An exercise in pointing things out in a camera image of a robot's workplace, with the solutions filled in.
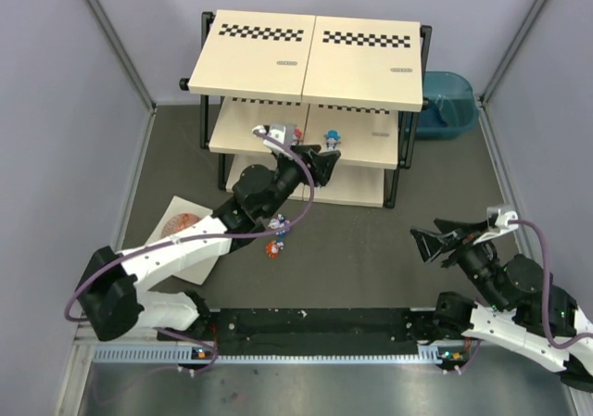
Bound pink-hooded Doraemon figure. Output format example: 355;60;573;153
292;128;303;145

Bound blue bucket Doraemon figure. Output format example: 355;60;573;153
324;130;341;151

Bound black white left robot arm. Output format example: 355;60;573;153
70;145;341;342

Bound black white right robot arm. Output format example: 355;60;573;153
410;207;592;392

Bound three-tier beige black shelf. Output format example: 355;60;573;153
179;9;432;208

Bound purple white Doraemon figure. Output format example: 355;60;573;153
268;214;291;239

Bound orange crab Doraemon figure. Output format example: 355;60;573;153
265;240;284;258

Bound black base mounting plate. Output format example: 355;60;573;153
157;307;488;356

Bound teal plastic basin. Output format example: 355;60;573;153
416;71;479;140

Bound red patterned bowl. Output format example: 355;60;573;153
160;213;200;238

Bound white square plate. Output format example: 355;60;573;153
146;195;218;285

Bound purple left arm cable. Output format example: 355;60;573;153
63;128;316;375

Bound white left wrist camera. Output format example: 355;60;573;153
252;123;296;154

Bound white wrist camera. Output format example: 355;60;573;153
474;204;519;245
252;123;296;154

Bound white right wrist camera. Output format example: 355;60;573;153
474;204;519;245

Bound light blue cable duct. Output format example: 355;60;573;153
92;345;453;365

